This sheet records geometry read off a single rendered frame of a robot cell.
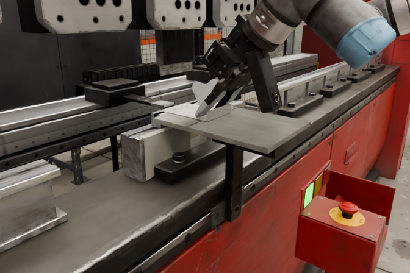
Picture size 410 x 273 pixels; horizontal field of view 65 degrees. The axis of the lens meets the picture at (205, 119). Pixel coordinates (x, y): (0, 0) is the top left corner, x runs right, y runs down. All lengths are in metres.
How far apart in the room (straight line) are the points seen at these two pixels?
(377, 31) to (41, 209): 0.56
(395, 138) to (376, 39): 2.33
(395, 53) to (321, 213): 2.04
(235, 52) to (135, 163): 0.30
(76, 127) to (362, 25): 0.66
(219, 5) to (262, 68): 0.25
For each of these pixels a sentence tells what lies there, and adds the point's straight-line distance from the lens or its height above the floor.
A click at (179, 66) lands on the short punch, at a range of 0.73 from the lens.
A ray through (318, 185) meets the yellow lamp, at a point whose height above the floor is 0.81.
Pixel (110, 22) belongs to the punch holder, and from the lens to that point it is 0.55.
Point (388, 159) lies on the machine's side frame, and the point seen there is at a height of 0.16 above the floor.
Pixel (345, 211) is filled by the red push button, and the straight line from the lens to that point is 0.77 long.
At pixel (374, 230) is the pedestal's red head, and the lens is 0.78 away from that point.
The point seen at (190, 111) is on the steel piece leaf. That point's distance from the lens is 0.70.
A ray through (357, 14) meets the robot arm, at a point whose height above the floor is 1.20.
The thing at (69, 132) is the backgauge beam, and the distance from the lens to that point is 0.85.
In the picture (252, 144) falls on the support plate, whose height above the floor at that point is 1.00.
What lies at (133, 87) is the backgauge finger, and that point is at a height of 1.02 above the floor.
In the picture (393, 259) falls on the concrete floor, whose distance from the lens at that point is 2.07.
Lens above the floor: 1.19
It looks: 17 degrees down
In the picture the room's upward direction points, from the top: straight up
